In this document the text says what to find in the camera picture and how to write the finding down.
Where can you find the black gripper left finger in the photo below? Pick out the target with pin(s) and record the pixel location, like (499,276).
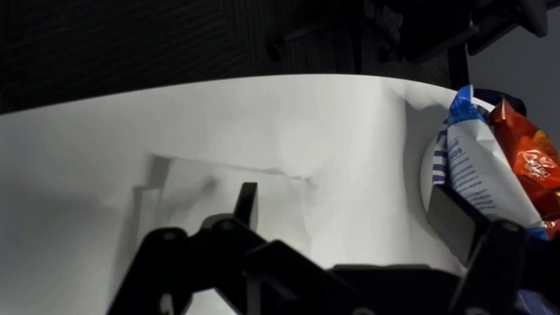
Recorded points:
(252,274)

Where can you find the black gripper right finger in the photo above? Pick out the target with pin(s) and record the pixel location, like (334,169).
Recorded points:
(509,273)

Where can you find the orange chip bag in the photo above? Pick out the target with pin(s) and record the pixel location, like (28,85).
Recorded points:
(534,159)

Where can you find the blue white snack bag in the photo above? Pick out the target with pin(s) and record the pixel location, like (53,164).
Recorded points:
(467,157)

